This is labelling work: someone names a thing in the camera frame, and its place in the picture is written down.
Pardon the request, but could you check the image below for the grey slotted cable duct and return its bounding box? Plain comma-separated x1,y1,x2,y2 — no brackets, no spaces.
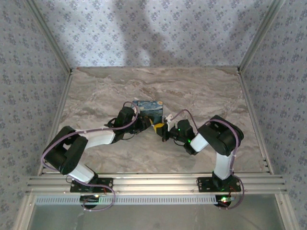
35,194,219,206

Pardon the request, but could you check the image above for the aluminium frame leg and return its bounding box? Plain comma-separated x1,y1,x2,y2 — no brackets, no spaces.
14,194,36,230
275,194,299,230

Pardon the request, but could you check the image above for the aluminium corner post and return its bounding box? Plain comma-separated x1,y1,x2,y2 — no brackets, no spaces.
24,0,73,74
238,0,286,72

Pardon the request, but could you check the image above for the grey metal panel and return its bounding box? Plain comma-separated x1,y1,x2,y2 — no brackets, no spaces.
31,205,285,230

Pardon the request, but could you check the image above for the long aluminium frame rail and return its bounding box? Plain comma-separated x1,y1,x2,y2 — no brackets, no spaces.
26,174,288,195

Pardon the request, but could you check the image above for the aluminium side rail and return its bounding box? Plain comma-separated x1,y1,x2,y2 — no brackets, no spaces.
37,70,74,175
238,70,274,175

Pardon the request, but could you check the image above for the blue starry night box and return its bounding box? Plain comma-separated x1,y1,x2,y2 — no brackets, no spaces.
132,99,164,123

